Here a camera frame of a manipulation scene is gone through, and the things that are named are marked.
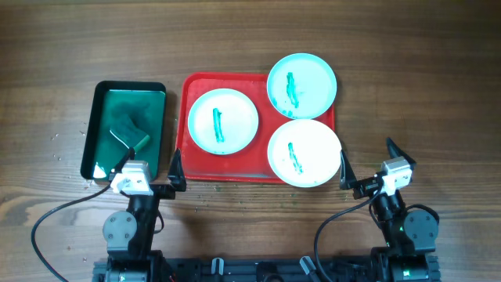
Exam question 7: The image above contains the green sponge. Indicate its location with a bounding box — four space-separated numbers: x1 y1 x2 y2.
110 114 150 153

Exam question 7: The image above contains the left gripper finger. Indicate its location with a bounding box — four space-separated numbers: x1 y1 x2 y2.
168 148 187 192
113 147 135 172

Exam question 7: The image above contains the red plastic tray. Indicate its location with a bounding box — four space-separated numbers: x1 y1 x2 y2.
174 71 337 185

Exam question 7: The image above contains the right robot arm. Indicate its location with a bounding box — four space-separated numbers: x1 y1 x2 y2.
330 138 441 281

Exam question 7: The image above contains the black tray with green water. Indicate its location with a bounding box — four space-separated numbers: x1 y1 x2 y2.
80 81 168 181

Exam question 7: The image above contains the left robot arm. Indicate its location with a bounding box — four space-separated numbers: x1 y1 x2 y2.
92 148 186 282

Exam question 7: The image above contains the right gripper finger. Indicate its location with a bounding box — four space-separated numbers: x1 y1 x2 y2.
386 137 416 169
340 150 357 190

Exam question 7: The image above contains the white plate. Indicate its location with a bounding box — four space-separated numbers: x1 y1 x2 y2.
188 89 259 155
267 119 341 188
266 53 337 119

